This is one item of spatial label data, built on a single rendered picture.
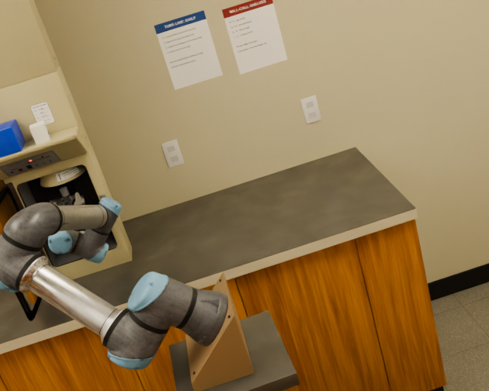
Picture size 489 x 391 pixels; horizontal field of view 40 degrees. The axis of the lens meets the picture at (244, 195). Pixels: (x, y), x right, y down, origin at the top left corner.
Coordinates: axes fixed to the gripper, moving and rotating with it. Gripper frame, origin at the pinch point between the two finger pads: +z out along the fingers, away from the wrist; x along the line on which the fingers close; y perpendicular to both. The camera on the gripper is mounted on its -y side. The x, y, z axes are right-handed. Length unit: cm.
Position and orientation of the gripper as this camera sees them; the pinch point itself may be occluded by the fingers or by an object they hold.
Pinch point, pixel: (69, 204)
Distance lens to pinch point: 257.5
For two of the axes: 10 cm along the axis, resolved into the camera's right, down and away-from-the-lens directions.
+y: -2.6, -8.6, -4.4
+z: -1.6, -4.1, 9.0
